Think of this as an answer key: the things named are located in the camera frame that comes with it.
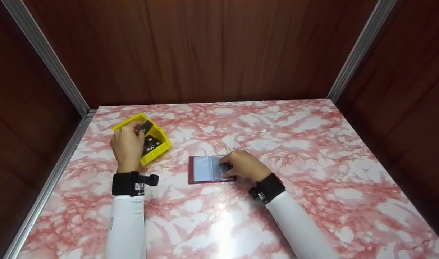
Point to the person's right hand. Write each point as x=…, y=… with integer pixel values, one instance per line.
x=246, y=166

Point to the person's left hand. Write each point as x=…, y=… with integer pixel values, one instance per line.
x=127, y=146

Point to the person's right fingers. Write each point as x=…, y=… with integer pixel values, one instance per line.
x=228, y=166

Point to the person's left fingers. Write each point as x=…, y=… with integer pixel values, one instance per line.
x=136, y=124

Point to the person's left thumb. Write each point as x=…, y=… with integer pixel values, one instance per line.
x=138, y=136

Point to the black card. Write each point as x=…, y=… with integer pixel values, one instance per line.
x=146, y=126

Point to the red card holder book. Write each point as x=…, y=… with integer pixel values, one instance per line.
x=205, y=169

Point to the stack of black cards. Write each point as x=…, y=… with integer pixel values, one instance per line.
x=151, y=144

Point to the yellow plastic bin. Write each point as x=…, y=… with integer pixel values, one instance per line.
x=158, y=144

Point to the black wrist band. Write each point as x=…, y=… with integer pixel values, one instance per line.
x=266, y=187
x=133, y=183

